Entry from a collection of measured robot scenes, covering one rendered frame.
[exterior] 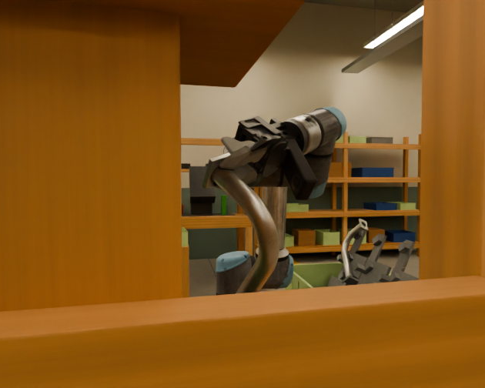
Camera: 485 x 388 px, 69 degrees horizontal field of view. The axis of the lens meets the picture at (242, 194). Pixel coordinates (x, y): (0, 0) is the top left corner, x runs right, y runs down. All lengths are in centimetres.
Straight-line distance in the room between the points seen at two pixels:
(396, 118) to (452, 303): 730
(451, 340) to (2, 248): 35
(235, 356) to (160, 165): 15
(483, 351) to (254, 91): 632
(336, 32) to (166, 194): 718
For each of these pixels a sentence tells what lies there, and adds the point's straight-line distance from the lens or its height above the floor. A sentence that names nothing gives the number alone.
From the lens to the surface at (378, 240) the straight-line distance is 160.
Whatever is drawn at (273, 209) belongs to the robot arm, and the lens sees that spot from 118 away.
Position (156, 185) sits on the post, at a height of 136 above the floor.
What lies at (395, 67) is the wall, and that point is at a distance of 781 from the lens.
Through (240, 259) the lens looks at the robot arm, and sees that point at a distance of 121.
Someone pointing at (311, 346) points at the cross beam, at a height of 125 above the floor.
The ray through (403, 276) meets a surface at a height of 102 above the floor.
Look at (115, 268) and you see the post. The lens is 30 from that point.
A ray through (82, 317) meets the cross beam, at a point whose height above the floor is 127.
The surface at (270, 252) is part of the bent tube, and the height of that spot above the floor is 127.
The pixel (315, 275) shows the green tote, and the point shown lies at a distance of 183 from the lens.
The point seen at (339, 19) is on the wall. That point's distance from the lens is 753.
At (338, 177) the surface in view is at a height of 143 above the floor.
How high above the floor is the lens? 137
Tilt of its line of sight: 2 degrees down
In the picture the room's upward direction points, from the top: straight up
